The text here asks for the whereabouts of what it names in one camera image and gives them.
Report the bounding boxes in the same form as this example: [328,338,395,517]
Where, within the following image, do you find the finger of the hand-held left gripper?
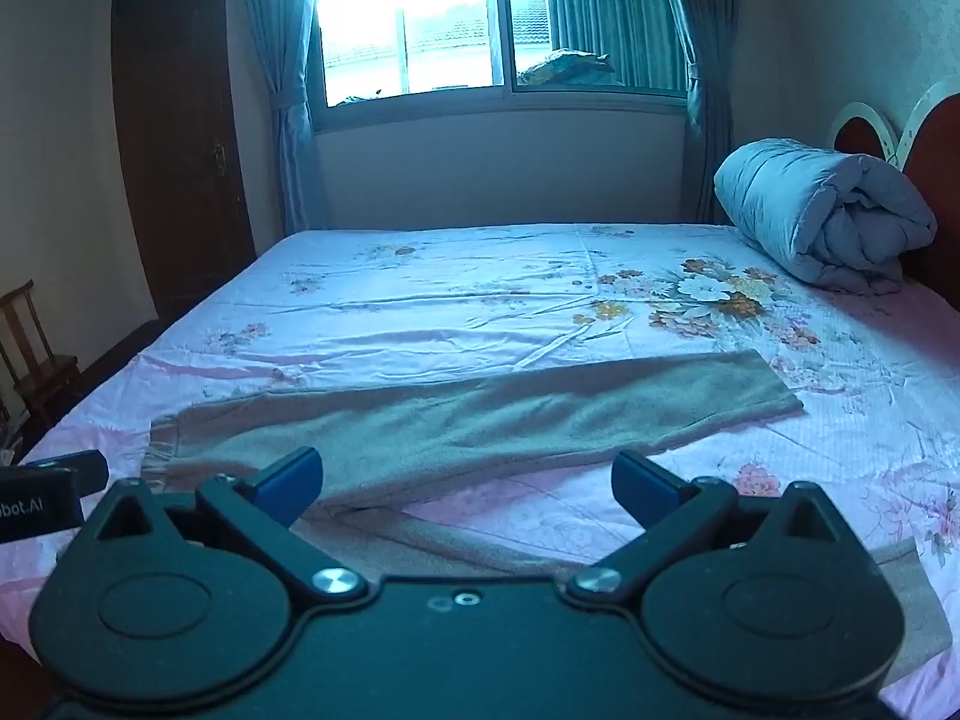
[69,449,110,498]

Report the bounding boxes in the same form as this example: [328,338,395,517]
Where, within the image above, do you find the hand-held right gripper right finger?
[566,450,871,605]

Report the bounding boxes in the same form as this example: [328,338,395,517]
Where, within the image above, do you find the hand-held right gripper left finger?
[75,447,371,611]

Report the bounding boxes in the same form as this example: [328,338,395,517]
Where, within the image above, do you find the olive green pants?
[142,349,953,685]

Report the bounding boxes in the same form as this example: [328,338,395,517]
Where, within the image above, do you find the wooden chair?
[0,279,83,430]

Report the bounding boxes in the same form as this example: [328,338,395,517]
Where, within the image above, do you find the bed with floral sheet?
[0,221,960,720]

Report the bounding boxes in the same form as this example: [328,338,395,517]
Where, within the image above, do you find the rolled light blue quilt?
[712,138,939,295]

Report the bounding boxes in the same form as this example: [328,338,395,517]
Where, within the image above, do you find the blue grey curtain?
[235,0,332,238]
[543,0,742,227]

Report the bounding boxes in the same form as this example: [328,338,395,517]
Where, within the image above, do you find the grey crumpled bundle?
[517,48,617,88]

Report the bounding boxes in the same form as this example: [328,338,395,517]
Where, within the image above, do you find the red and white headboard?
[828,79,960,310]

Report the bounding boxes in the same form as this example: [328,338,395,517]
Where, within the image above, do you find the sliding glass window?
[310,0,692,115]

